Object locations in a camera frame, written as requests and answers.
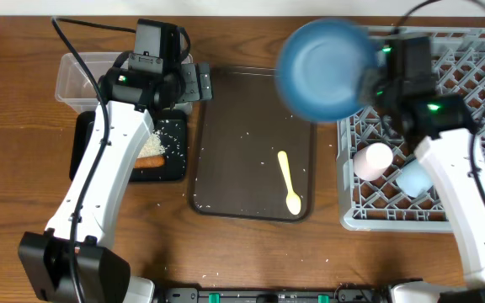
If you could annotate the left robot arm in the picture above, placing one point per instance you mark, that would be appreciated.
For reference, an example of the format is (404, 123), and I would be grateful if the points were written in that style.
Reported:
(73, 260)

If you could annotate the orange carrot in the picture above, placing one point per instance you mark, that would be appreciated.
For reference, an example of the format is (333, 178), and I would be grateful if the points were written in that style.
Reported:
(149, 162)

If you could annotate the grey dishwasher rack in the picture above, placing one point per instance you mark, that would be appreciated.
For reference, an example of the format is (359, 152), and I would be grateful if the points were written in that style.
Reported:
(458, 58)

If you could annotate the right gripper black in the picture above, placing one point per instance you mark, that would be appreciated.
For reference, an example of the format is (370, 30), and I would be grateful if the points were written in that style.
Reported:
(367, 82)

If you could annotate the black rectangular tray bin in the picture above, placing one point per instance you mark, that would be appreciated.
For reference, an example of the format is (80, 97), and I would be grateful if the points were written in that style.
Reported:
(172, 125)

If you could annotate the pink cup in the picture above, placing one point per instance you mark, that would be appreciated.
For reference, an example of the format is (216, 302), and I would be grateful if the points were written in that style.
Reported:
(372, 161)

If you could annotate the light blue cup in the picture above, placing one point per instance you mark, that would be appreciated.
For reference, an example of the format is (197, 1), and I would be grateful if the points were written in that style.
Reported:
(413, 179)

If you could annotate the yellow plastic spoon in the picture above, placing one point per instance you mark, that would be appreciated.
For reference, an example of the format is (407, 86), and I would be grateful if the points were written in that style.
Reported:
(292, 199)

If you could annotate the spilled white rice pile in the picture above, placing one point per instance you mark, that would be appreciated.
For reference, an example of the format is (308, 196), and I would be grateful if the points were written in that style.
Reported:
(153, 146)

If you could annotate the brown serving tray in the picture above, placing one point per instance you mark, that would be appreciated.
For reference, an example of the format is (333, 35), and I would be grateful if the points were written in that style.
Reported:
(241, 130)

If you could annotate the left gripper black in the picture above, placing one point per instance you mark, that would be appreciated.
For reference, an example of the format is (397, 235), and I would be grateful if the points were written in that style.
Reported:
(194, 93)

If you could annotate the dark blue plate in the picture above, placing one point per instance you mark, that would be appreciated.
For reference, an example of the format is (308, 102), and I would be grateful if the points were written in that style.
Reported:
(320, 69)

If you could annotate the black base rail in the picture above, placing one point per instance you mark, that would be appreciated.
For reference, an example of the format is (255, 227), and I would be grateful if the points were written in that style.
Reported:
(339, 295)

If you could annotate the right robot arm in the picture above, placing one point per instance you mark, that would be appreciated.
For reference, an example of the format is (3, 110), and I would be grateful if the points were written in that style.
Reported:
(443, 136)

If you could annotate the clear plastic waste bin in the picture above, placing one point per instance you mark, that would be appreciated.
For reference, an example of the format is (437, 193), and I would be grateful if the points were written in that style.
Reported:
(74, 80)

